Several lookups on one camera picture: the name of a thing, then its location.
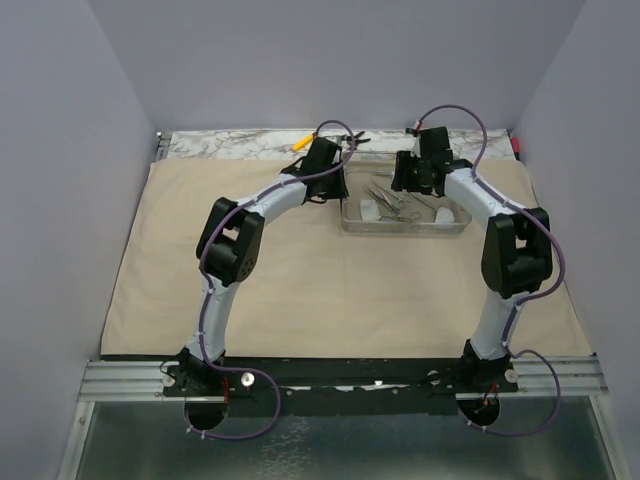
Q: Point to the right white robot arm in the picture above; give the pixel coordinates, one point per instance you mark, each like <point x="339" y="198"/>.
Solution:
<point x="516" y="257"/>

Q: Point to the white gauze pad right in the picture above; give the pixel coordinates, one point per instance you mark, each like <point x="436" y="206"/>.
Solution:
<point x="444" y="216"/>

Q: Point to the white gauze pad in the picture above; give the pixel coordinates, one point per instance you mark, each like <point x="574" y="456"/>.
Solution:
<point x="369" y="210"/>
<point x="444" y="216"/>

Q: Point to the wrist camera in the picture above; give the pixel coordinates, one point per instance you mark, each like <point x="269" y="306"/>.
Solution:
<point x="320" y="156"/>
<point x="433" y="143"/>

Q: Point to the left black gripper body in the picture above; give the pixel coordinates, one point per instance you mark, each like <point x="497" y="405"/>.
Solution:
<point x="327" y="191"/>

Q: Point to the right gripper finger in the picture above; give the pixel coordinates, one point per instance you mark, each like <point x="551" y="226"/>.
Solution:
<point x="402" y="178"/>
<point x="434" y="190"/>

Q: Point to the white gauze pad left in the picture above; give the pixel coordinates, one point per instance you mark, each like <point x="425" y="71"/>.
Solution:
<point x="369" y="210"/>

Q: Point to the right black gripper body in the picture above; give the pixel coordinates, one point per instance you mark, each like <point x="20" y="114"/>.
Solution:
<point x="423" y="165"/>

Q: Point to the steel hemostat lower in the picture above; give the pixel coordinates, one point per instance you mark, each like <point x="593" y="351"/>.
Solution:
<point x="412" y="217"/>

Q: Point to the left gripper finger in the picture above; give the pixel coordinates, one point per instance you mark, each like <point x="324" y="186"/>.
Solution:
<point x="316" y="200"/>
<point x="340" y="190"/>

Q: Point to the aluminium extrusion rail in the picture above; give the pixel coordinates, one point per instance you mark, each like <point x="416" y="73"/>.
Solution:
<point x="142" y="381"/>

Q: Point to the steel forceps clamp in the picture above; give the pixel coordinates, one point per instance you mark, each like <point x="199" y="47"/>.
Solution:
<point x="398" y="200"/>

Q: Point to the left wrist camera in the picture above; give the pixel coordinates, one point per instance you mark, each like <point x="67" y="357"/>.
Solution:
<point x="320" y="156"/>

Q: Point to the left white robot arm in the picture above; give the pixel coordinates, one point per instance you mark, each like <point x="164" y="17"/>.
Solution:
<point x="228" y="251"/>

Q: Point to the red marker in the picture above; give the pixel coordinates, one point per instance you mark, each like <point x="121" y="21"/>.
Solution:
<point x="515" y="147"/>

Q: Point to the black handled pliers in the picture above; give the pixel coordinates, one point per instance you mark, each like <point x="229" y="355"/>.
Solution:
<point x="354" y="140"/>

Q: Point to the yellow black marker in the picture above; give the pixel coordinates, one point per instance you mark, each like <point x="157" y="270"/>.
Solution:
<point x="304" y="142"/>

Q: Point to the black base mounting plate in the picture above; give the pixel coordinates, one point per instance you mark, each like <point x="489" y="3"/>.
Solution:
<point x="256" y="387"/>

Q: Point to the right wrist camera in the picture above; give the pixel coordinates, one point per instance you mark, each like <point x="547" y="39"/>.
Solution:
<point x="433" y="143"/>

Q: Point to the steel tweezers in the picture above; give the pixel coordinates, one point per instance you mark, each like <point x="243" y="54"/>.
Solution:
<point x="381" y="199"/>

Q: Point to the wire mesh instrument tray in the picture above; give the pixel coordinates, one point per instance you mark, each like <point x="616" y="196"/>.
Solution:
<point x="365" y="168"/>

